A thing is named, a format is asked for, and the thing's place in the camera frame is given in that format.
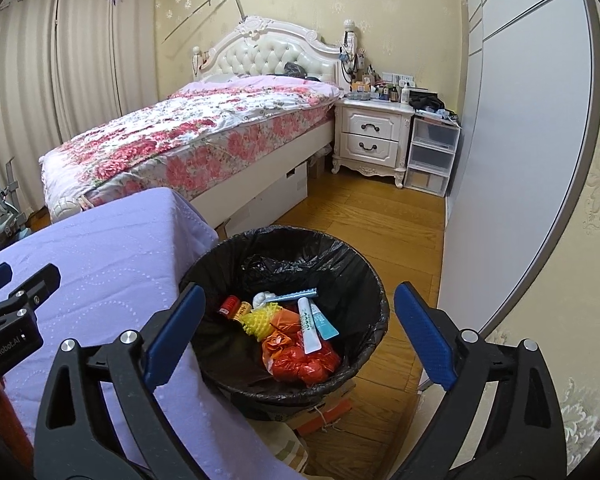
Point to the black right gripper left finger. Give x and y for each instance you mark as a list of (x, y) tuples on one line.
[(74, 434)]

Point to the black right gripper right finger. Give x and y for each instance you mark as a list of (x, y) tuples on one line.
[(499, 417)]

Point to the yellow foam fruit net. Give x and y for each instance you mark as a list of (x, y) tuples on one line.
[(257, 323)]

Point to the red plastic bag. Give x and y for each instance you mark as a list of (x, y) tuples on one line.
[(284, 357)]

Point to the white tissue ball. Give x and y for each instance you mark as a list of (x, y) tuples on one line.
[(262, 299)]

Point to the light blue tube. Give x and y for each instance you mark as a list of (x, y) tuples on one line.
[(325, 328)]

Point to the white tube with green print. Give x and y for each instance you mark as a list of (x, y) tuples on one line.
[(310, 337)]

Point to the black lined trash bin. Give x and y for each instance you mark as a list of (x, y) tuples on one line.
[(284, 259)]

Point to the grey desk chair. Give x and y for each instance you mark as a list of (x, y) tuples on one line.
[(13, 221)]

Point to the cardboard box under bin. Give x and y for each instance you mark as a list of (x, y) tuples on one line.
[(327, 412)]

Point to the beige pleated curtains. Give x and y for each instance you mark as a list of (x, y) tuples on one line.
[(67, 66)]

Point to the floral pink quilt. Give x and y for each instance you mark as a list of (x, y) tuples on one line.
[(198, 137)]

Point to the white under-bed storage box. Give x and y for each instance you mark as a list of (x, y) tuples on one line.
[(275, 201)]

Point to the clear plastic drawer unit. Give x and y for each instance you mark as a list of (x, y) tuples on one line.
[(431, 155)]

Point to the white tufted headboard bed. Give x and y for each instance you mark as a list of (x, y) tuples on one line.
[(264, 46)]

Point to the white wardrobe sliding door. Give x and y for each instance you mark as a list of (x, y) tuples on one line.
[(530, 119)]

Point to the white two-drawer nightstand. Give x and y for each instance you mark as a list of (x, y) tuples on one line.
[(372, 138)]

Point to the bottles clutter on nightstand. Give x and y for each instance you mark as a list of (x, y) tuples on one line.
[(364, 83)]

